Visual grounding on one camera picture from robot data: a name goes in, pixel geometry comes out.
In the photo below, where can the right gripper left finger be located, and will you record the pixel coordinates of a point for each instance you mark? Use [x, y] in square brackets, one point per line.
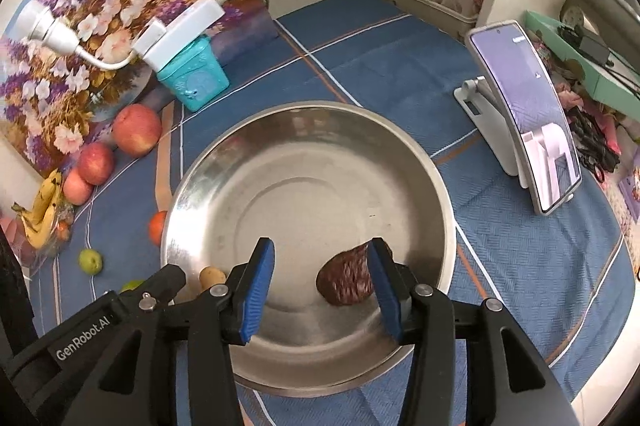
[133, 382]

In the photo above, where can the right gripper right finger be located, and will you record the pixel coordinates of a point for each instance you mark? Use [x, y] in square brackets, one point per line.
[507, 381]

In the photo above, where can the oval green mango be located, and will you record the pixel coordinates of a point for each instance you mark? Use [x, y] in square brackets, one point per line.
[131, 285]

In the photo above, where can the tan longan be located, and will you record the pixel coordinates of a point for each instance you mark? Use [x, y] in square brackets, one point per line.
[210, 276]

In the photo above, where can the round green jujube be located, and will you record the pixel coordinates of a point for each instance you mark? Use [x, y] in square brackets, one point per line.
[90, 262]

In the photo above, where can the orange tangerine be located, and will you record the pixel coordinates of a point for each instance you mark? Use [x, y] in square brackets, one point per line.
[156, 227]

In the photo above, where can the brown date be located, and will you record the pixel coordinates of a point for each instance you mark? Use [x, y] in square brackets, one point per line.
[345, 280]

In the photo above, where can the clear fruit tray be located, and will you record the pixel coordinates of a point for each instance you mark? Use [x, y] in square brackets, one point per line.
[32, 260]

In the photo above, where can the blue plaid tablecloth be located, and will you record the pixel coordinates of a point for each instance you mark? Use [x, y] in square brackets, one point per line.
[567, 278]

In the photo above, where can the banana bunch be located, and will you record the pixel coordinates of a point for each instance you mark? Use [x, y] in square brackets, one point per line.
[39, 220]

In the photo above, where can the pale pink apple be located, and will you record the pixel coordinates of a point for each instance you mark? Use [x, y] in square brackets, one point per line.
[76, 190]

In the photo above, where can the smartphone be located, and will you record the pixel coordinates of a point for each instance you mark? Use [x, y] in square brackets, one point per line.
[535, 119]

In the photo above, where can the red apple middle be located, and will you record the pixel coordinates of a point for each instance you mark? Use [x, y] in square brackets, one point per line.
[96, 164]

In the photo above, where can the silver metal plate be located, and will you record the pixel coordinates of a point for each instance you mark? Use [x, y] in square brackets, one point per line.
[317, 179]

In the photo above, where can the large red apple right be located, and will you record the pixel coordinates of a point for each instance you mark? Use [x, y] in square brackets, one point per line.
[136, 130]

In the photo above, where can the teal house-shaped box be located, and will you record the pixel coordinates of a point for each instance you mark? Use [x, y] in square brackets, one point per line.
[194, 76]

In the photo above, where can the white power strip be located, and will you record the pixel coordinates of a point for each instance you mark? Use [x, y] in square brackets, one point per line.
[159, 43]

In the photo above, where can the white lamp with gooseneck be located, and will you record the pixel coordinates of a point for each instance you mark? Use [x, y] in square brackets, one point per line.
[35, 22]

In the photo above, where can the floral painting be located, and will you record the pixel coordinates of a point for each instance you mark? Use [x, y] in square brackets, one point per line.
[51, 105]

